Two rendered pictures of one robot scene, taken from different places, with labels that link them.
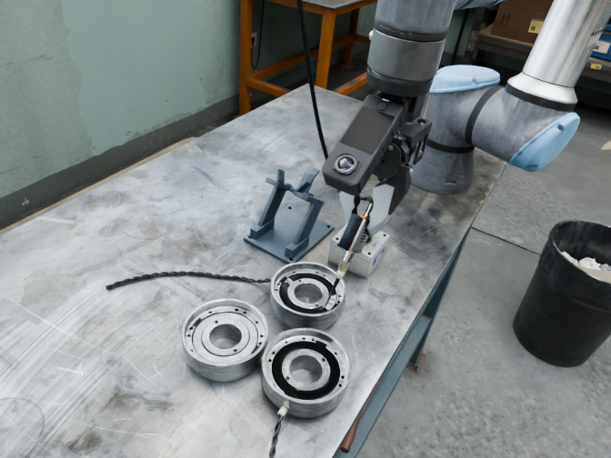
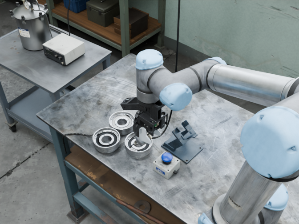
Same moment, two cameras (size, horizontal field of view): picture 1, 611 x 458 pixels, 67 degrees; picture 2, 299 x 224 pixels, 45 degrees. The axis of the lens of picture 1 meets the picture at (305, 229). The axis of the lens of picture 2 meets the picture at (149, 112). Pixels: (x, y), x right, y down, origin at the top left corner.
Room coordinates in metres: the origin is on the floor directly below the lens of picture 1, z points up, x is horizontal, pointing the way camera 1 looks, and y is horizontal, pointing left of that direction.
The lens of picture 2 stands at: (0.68, -0.89, 1.85)
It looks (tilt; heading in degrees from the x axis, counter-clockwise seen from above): 44 degrees down; 101
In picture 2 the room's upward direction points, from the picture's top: 1 degrees clockwise
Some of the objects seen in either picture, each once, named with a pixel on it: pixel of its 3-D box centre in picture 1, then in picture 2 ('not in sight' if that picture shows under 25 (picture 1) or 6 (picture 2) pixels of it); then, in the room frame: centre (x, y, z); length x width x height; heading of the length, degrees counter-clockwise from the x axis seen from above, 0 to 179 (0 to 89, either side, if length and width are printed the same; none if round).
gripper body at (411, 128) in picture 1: (391, 121); (150, 112); (0.52, -0.09, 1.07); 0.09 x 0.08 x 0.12; 150
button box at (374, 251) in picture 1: (360, 245); (167, 165); (0.59, -0.09, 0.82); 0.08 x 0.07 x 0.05; 152
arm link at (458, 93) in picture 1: (461, 103); (262, 201); (0.88, -0.27, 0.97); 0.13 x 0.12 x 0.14; 45
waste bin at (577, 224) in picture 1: (575, 297); not in sight; (1.20, -0.96, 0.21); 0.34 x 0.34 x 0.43
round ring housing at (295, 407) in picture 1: (305, 373); (106, 140); (0.34, -0.02, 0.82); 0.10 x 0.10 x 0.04
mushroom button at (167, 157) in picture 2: not in sight; (166, 160); (0.58, -0.09, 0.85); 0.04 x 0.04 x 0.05
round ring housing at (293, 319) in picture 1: (307, 297); (138, 145); (0.46, -0.01, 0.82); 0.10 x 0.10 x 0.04
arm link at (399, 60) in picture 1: (402, 53); (149, 91); (0.51, -0.08, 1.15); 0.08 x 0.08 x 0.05
